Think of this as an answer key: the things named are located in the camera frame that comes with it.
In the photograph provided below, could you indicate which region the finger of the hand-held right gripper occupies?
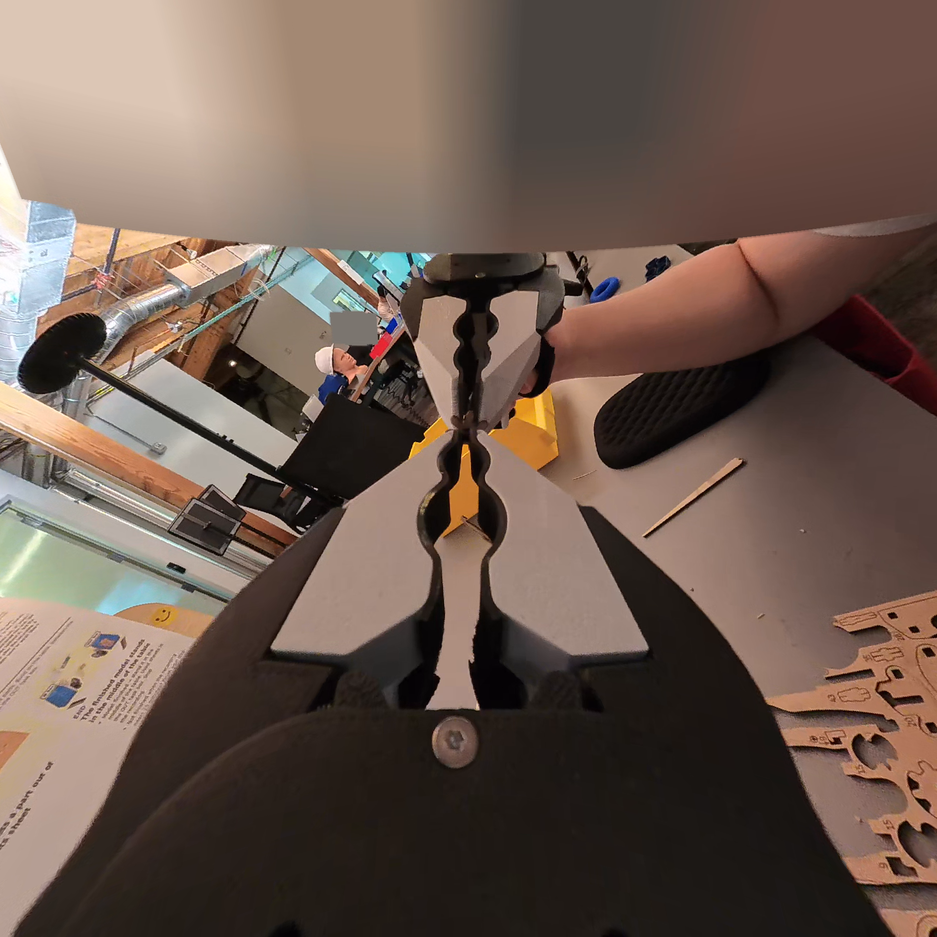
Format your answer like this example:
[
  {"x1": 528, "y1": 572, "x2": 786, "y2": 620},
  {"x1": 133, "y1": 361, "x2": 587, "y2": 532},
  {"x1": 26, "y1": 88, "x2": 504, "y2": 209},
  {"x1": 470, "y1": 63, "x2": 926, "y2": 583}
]
[
  {"x1": 413, "y1": 294, "x2": 470, "y2": 427},
  {"x1": 478, "y1": 290, "x2": 547, "y2": 430}
]

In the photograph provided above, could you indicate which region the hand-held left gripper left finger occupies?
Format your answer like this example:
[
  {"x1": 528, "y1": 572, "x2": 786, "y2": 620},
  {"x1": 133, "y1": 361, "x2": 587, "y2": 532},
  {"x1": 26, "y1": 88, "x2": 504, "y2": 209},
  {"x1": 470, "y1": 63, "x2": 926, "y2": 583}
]
[{"x1": 269, "y1": 430, "x2": 469, "y2": 711}]

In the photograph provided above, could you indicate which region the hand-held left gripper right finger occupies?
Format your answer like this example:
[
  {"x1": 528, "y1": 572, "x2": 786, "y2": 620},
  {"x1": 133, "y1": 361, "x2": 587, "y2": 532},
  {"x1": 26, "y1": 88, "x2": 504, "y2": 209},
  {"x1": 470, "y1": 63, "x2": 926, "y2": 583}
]
[{"x1": 468, "y1": 430, "x2": 651, "y2": 693}]

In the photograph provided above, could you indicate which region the person's right forearm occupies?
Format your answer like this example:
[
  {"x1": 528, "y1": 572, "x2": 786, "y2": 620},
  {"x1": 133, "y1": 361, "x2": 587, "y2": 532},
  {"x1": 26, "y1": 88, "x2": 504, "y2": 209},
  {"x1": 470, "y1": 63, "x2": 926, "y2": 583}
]
[{"x1": 545, "y1": 228, "x2": 925, "y2": 385}]

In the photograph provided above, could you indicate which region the laser-cut wooden parts sheet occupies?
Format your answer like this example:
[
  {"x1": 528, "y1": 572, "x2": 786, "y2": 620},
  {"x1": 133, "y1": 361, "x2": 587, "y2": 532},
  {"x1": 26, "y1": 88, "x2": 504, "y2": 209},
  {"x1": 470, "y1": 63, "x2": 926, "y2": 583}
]
[{"x1": 765, "y1": 591, "x2": 937, "y2": 937}]

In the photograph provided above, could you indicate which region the yellow plastic bin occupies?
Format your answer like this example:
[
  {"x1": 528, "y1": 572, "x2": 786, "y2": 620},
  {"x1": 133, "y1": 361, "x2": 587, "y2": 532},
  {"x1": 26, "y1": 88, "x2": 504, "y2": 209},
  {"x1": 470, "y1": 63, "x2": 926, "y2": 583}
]
[{"x1": 408, "y1": 388, "x2": 559, "y2": 540}]

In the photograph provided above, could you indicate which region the mannequin in white hard hat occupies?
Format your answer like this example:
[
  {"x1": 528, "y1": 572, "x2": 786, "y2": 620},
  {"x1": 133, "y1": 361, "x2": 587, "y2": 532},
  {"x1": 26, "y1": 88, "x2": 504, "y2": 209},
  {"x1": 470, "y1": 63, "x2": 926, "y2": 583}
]
[{"x1": 315, "y1": 346, "x2": 370, "y2": 401}]

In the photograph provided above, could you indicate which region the small black chair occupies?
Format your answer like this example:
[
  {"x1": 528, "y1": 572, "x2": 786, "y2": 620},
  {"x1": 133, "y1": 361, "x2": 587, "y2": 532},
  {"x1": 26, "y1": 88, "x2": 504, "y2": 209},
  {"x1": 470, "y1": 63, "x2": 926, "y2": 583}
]
[{"x1": 234, "y1": 473, "x2": 325, "y2": 533}]

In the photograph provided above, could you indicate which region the black fabric chair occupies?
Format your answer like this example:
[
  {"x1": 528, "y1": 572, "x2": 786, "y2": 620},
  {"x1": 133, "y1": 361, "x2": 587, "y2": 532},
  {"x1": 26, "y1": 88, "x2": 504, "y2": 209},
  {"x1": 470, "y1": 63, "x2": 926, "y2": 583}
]
[{"x1": 278, "y1": 393, "x2": 429, "y2": 506}]

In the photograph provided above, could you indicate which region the thin wooden stick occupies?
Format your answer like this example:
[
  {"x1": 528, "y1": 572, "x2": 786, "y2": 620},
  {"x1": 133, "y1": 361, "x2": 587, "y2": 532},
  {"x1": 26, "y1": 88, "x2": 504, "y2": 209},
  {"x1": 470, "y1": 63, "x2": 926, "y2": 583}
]
[{"x1": 642, "y1": 457, "x2": 745, "y2": 539}]

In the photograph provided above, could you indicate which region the black padded wrist rest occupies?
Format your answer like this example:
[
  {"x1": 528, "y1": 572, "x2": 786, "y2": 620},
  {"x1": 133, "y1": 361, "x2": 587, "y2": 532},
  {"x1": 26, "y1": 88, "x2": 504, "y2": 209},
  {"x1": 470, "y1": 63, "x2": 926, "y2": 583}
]
[{"x1": 593, "y1": 351, "x2": 772, "y2": 471}]

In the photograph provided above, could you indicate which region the round wooden board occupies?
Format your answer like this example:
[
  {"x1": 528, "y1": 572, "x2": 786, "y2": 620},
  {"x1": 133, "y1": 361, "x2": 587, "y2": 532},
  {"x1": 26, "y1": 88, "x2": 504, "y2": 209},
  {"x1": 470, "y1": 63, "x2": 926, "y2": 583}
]
[{"x1": 113, "y1": 602, "x2": 222, "y2": 639}]

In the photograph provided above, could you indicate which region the wooden beam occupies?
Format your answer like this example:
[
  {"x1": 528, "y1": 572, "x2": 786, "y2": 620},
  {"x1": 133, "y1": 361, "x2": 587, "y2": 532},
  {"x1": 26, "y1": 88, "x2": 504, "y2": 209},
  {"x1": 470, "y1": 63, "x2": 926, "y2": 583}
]
[{"x1": 0, "y1": 381, "x2": 297, "y2": 557}]

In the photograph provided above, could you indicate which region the red plastic bin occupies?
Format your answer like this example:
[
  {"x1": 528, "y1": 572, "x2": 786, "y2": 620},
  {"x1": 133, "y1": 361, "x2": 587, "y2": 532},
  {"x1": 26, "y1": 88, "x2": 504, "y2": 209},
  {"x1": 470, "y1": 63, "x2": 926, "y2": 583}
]
[{"x1": 809, "y1": 293, "x2": 937, "y2": 418}]

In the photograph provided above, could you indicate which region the printed instruction sheet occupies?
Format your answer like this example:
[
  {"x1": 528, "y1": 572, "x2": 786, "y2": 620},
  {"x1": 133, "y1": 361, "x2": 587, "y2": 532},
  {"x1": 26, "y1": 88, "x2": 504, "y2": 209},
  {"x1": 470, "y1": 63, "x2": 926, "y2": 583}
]
[{"x1": 0, "y1": 596, "x2": 200, "y2": 932}]

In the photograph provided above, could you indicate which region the black stand with round disc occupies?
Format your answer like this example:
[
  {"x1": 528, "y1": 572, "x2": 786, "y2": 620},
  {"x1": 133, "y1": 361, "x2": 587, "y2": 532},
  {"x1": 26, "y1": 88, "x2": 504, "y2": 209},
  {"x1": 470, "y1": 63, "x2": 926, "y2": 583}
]
[{"x1": 16, "y1": 313, "x2": 345, "y2": 508}]

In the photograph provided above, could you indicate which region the rectangular metal air duct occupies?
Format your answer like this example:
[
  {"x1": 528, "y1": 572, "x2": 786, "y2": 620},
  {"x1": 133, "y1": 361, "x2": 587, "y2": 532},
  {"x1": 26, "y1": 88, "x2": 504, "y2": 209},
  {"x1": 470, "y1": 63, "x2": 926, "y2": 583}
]
[{"x1": 167, "y1": 245, "x2": 273, "y2": 303}]

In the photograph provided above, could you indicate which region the round metal air duct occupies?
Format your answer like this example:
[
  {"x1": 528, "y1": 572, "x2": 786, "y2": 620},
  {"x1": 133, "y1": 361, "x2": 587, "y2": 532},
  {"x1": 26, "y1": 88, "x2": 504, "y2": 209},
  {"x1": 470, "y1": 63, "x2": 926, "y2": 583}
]
[{"x1": 0, "y1": 282, "x2": 185, "y2": 411}]

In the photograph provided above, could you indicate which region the metal duct column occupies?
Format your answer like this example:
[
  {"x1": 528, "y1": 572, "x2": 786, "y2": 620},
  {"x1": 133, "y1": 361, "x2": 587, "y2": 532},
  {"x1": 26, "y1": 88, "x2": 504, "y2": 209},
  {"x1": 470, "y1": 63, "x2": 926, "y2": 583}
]
[{"x1": 0, "y1": 198, "x2": 76, "y2": 317}]

